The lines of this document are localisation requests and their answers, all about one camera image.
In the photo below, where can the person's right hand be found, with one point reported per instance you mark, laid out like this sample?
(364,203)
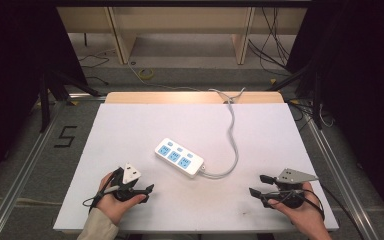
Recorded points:
(301,213)

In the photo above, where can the white power strip blue sockets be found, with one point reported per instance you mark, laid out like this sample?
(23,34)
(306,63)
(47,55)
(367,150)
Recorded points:
(179,158)

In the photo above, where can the white foam board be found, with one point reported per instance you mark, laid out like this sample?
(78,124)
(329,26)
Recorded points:
(193,200)

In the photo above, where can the black curtain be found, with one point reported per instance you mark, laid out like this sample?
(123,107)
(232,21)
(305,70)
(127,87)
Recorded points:
(363,83)
(13,83)

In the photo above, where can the beige wooden shelf unit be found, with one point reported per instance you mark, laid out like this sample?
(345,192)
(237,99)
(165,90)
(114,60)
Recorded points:
(180,30)

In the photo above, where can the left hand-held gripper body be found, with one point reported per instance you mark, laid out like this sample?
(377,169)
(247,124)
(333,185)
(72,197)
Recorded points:
(128,180)

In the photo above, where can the person's left hand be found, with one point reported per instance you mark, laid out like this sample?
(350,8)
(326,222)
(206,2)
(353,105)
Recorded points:
(116,203)

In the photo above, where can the yellow tape roll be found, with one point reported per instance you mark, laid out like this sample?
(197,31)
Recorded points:
(146,73)

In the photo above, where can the black metal stand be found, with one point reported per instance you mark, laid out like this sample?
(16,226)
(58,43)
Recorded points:
(51,90)
(315,93)

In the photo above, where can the aluminium floor rail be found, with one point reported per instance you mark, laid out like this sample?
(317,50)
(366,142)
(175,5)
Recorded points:
(20,180)
(340,173)

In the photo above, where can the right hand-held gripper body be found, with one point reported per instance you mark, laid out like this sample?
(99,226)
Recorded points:
(291,186)

